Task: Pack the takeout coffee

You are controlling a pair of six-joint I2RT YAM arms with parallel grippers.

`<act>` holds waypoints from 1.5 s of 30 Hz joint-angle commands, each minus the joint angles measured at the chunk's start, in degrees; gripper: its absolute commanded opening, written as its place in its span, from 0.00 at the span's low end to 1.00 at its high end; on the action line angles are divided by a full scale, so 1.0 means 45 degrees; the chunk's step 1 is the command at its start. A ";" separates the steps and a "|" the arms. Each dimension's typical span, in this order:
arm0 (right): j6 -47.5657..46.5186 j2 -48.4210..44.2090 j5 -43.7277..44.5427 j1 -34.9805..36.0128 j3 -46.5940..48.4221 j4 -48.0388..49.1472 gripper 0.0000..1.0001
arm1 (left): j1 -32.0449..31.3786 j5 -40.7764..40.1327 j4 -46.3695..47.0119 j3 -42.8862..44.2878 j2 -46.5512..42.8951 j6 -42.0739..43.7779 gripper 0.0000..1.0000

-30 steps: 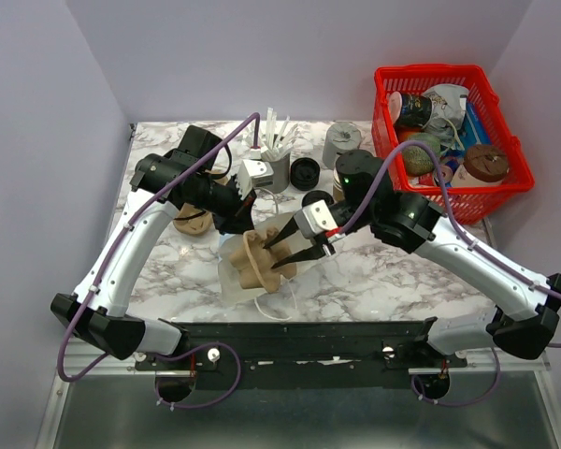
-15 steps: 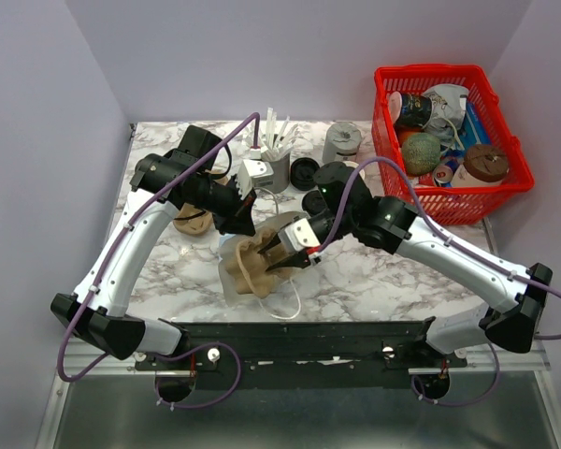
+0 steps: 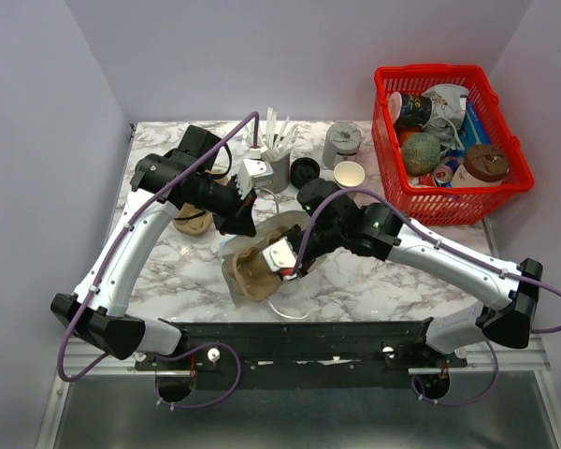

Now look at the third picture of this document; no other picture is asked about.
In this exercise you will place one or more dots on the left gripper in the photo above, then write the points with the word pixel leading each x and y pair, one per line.
pixel 239 219

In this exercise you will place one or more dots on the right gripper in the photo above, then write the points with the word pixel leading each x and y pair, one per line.
pixel 304 266

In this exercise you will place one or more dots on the blue paper bag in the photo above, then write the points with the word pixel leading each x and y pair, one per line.
pixel 293 299

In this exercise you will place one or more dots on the brown cardboard cup carrier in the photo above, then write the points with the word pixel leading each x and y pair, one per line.
pixel 254 279

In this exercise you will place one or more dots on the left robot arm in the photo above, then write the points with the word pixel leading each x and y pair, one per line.
pixel 96 311

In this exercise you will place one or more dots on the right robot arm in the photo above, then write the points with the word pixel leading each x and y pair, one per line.
pixel 507 293

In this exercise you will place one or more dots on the stack of paper cups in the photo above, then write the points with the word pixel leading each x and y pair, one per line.
pixel 349 174

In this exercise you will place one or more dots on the stack of black lids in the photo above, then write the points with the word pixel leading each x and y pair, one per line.
pixel 302 171

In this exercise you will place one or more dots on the grey wrapped paper roll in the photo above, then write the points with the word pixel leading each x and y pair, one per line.
pixel 342 142

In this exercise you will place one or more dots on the red plastic basket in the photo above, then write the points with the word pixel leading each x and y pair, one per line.
pixel 438 205

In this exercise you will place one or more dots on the orange fruit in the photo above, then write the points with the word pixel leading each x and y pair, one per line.
pixel 404 134

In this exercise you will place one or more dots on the green netted melon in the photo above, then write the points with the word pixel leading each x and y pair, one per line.
pixel 421 154

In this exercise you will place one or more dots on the red bull can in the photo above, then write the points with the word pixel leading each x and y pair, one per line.
pixel 444 172

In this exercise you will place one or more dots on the black instant noodle cup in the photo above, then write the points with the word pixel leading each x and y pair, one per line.
pixel 409 110

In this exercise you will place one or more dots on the brown lidded dessert cup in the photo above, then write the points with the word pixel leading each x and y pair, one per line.
pixel 484 165

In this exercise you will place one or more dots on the blue box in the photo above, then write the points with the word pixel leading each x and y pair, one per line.
pixel 472 131

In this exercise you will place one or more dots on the grey foil snack bag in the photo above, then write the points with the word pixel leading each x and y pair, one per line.
pixel 449 109

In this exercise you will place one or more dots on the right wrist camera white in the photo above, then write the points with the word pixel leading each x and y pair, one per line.
pixel 281 260

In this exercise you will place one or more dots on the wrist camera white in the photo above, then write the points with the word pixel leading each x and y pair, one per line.
pixel 281 260
pixel 253 174

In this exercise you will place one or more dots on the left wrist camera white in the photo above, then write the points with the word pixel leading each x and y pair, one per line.
pixel 253 174

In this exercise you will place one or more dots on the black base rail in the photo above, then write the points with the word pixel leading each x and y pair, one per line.
pixel 304 355

